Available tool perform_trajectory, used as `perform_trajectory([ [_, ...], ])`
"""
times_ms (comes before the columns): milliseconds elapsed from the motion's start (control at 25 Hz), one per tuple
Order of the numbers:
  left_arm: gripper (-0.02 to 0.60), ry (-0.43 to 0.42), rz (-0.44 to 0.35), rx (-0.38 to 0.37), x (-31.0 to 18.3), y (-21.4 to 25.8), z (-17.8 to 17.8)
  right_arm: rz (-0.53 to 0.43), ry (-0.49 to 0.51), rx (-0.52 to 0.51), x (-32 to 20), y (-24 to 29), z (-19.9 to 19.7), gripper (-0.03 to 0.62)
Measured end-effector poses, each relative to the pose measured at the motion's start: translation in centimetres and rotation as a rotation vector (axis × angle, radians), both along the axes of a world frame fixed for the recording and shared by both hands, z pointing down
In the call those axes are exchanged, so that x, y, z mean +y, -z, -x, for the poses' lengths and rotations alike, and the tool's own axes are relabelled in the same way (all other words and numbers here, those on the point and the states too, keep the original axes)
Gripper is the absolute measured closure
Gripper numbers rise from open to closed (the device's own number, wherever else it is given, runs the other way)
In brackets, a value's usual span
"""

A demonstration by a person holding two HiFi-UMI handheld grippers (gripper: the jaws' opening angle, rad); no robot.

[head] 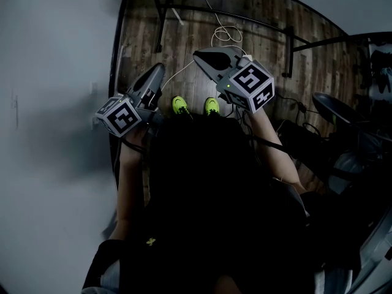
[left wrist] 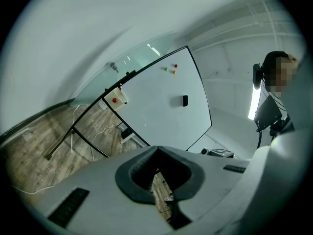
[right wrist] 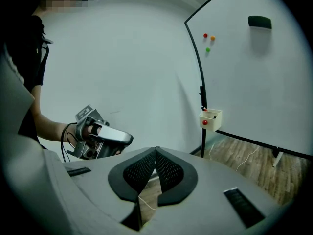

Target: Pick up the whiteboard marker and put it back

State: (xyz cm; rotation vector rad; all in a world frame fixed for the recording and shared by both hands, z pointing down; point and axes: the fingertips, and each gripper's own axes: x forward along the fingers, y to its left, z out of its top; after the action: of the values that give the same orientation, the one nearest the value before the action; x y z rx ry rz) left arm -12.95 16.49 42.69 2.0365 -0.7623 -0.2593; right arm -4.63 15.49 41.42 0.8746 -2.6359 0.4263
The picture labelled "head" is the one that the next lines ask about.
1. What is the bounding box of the grey chair base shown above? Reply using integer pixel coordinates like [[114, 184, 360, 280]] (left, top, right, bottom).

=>
[[345, 206, 392, 294]]

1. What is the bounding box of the person's black shirt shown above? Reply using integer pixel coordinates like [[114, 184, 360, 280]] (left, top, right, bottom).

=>
[[81, 114, 365, 294]]

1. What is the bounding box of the neon yellow left shoe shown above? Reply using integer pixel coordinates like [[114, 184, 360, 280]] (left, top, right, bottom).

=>
[[171, 95, 190, 116]]

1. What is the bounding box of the black office chair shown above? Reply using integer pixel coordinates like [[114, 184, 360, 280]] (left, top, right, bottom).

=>
[[277, 91, 392, 195]]

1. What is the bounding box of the white cable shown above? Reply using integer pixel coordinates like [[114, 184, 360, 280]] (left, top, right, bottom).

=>
[[160, 0, 254, 92]]

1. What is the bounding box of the person's right forearm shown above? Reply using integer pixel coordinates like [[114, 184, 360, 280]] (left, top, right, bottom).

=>
[[244, 108, 307, 193]]

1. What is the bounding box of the neon yellow shoe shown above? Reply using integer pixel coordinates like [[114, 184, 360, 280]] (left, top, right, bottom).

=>
[[204, 97, 221, 117], [171, 95, 190, 116]]

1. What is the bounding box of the black metal stand frame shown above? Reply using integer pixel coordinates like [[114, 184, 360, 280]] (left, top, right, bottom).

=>
[[148, 0, 392, 79]]

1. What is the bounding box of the person's left forearm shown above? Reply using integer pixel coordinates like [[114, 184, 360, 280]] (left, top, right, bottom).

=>
[[107, 126, 149, 245]]

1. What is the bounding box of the white flat strip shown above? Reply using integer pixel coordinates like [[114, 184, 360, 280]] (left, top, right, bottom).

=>
[[154, 0, 186, 27]]

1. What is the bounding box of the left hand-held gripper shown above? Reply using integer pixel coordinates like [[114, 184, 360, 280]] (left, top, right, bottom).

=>
[[94, 62, 167, 139]]

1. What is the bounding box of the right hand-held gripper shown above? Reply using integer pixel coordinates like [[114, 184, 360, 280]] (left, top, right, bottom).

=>
[[192, 46, 276, 115]]

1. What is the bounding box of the neon yellow right shoe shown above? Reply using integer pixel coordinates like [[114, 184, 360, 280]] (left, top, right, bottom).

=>
[[204, 97, 221, 117]]

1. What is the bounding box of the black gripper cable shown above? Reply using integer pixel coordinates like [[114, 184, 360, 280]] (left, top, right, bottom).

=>
[[121, 123, 154, 156], [219, 92, 325, 153]]

